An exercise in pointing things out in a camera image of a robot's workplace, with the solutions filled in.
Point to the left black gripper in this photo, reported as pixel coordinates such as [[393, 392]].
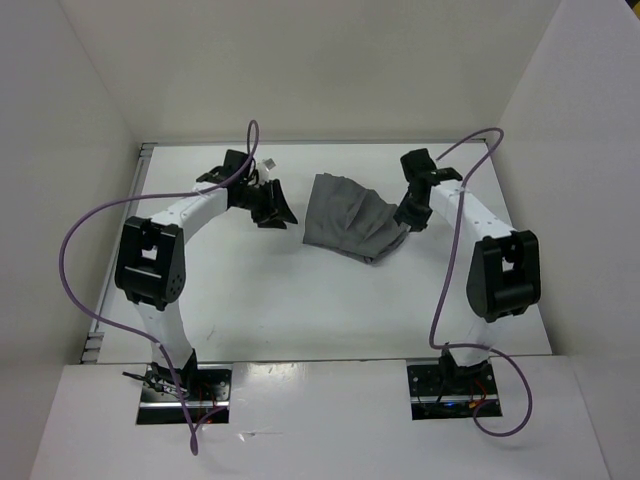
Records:
[[278, 203]]

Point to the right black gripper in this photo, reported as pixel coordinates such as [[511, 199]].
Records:
[[418, 223]]

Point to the grey pleated skirt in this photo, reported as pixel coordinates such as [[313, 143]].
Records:
[[346, 218]]

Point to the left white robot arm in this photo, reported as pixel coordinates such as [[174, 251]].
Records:
[[151, 264]]

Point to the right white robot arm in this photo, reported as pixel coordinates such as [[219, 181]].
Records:
[[503, 278]]

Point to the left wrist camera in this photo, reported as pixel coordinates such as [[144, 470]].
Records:
[[264, 169]]

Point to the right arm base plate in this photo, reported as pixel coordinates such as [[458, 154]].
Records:
[[439, 389]]

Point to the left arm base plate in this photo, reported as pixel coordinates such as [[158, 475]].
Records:
[[207, 403]]

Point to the aluminium table edge rail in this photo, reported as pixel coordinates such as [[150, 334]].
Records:
[[95, 336]]

